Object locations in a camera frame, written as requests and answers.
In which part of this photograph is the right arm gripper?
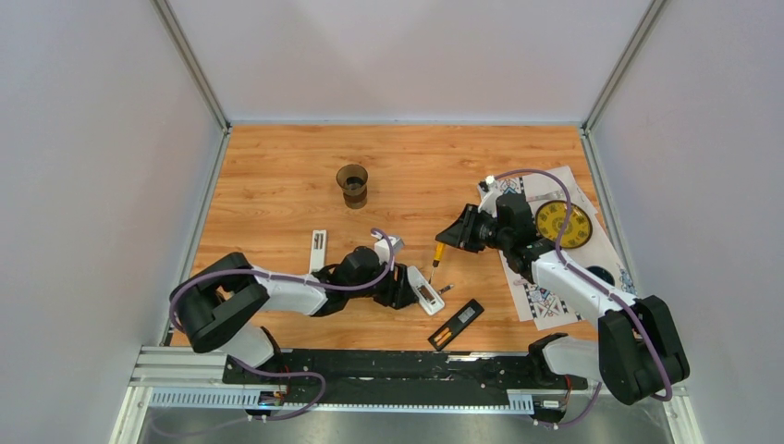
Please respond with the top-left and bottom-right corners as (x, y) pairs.
(435, 203), (510, 253)

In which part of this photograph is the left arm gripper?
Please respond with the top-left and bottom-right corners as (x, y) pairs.
(348, 257), (421, 310)

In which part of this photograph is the yellow handled screwdriver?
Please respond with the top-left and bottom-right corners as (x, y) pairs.
(428, 242), (447, 283)

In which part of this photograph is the small white remote control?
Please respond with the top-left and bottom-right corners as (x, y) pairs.
(309, 229), (327, 273)

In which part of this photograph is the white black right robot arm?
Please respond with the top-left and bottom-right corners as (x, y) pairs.
(435, 193), (691, 405)

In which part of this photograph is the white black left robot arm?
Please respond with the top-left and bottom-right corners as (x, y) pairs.
(169, 228), (446, 384)

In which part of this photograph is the brown translucent plastic cup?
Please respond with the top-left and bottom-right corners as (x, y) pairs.
(336, 164), (369, 209)

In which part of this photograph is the yellow patterned plate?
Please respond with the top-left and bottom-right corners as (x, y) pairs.
(534, 200), (594, 249)

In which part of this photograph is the patterned white cloth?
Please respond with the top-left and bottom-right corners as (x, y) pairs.
(495, 166), (638, 329)

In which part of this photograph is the metal fork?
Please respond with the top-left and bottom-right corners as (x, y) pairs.
(527, 191), (565, 203)

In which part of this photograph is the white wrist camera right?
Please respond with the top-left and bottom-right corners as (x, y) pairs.
(477, 175), (502, 216)

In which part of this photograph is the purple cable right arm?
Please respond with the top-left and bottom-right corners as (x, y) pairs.
(493, 168), (674, 428)

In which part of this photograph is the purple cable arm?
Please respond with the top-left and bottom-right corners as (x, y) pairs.
(493, 168), (674, 428)
(168, 228), (397, 424)

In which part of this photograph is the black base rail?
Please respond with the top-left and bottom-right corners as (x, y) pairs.
(222, 349), (589, 406)

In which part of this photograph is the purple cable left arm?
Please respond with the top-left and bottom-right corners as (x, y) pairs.
(168, 228), (397, 424)

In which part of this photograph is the aluminium frame rail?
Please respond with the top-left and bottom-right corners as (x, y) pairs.
(129, 347), (595, 414)

